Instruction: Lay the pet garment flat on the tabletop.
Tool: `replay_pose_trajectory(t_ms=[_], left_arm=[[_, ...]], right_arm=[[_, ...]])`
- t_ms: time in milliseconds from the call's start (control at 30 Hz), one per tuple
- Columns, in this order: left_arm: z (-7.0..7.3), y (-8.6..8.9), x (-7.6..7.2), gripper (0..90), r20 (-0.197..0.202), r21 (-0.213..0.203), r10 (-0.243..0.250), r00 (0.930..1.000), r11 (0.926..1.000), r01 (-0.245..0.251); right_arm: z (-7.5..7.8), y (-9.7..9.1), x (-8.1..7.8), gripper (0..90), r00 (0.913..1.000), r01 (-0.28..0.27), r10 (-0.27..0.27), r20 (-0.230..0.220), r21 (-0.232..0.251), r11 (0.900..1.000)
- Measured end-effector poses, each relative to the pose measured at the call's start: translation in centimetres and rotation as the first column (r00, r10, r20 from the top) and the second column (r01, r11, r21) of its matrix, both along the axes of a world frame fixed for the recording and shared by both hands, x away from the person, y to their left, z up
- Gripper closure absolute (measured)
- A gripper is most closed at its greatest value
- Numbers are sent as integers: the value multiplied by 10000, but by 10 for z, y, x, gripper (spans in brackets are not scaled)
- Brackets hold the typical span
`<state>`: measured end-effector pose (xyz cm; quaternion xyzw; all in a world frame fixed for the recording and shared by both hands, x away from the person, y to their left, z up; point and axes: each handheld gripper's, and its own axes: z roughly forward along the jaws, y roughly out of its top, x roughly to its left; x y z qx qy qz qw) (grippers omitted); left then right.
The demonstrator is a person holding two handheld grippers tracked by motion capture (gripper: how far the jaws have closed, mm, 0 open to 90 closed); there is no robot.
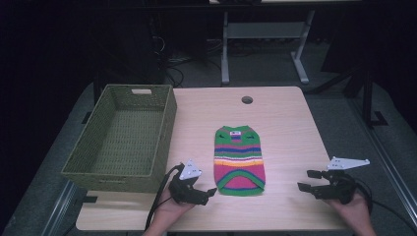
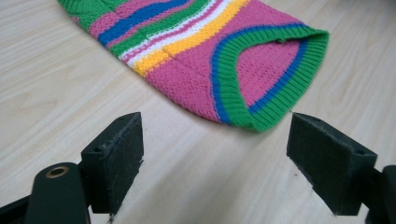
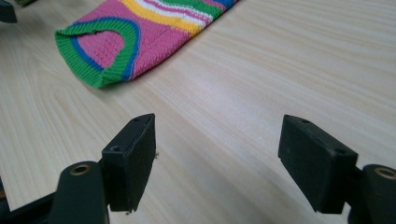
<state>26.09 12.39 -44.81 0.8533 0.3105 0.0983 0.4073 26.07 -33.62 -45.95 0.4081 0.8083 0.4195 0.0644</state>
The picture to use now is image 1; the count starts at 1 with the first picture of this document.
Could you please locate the green woven basket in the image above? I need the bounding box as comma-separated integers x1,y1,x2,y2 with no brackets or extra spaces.
60,84,178,195

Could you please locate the person's left hand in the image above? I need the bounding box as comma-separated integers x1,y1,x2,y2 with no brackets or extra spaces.
146,187,196,232

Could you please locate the striped knitted pet sweater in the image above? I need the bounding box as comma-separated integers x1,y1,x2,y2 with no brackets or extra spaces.
212,124,267,198

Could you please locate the grey metal desk frame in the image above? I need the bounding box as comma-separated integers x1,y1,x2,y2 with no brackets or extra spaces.
219,9,317,87

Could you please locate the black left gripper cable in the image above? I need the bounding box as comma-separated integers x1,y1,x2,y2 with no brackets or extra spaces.
144,162,185,232

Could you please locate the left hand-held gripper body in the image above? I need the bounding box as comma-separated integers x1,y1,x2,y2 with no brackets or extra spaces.
167,158,211,207

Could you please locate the black metal stand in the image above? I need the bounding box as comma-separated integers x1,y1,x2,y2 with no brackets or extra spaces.
340,62,389,130

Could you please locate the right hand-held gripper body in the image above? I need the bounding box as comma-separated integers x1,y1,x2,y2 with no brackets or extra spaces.
314,155,371,206

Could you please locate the aluminium floor rail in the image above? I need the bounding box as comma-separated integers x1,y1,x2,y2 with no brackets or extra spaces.
346,96,417,229
40,180,78,236

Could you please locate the person's right hand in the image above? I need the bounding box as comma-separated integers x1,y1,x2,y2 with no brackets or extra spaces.
324,192,376,230

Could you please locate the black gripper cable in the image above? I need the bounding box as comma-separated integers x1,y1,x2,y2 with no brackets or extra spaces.
144,162,185,232
352,181,417,234

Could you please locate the tangle of floor cables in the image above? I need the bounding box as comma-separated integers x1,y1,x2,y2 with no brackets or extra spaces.
149,16,227,89

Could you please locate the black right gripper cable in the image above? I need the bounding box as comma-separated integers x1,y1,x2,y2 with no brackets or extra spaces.
352,181,417,234

